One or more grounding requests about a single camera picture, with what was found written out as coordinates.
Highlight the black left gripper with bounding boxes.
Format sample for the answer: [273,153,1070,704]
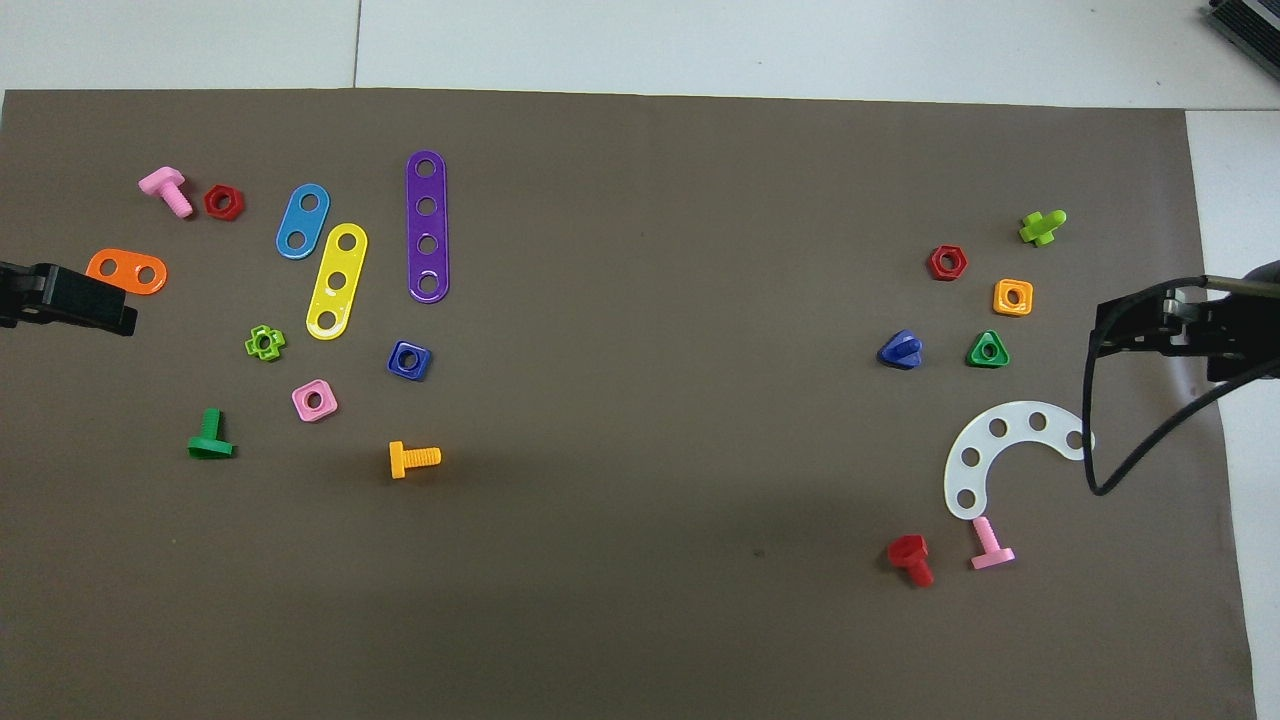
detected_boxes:
[0,261,139,338]

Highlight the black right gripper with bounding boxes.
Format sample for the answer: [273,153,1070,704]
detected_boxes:
[1096,260,1280,384]

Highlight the blue triangular-head plastic screw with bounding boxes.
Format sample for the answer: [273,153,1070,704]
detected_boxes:
[877,329,925,370]

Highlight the blue square plastic nut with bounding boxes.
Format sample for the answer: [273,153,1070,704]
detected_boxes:
[386,340,433,383]

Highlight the lime green plastic screw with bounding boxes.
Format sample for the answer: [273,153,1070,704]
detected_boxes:
[1018,209,1068,248]

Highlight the pink plastic screw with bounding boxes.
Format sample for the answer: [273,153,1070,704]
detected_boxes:
[138,166,195,220]
[969,515,1017,572]

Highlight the dark green plastic screw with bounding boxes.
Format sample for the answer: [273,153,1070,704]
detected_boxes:
[187,407,236,461]

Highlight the pink square plastic nut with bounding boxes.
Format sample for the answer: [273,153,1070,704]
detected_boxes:
[291,379,339,423]

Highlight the red plastic screw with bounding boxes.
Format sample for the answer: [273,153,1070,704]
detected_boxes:
[886,534,936,589]

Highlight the orange plastic screw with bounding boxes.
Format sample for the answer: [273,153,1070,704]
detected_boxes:
[388,440,443,480]

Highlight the orange angled three-hole plate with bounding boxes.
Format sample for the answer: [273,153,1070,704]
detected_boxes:
[86,248,169,297]

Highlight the blue two-hole plate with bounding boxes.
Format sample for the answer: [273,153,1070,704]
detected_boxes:
[275,183,331,261]

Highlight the white curved five-hole plate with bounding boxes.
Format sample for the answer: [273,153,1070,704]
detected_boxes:
[943,402,1096,522]

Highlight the yellow three-hole plate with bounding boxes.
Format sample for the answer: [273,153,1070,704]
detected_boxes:
[305,222,369,342]

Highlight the grey ribbed electronic device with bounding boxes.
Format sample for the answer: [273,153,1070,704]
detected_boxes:
[1203,0,1280,55]

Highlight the purple four-hole plate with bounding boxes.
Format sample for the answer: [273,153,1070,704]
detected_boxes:
[405,150,451,304]

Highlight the brown table mat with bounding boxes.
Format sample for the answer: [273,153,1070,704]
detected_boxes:
[0,88,1257,720]

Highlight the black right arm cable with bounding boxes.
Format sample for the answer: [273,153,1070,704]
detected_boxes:
[1082,277,1280,497]

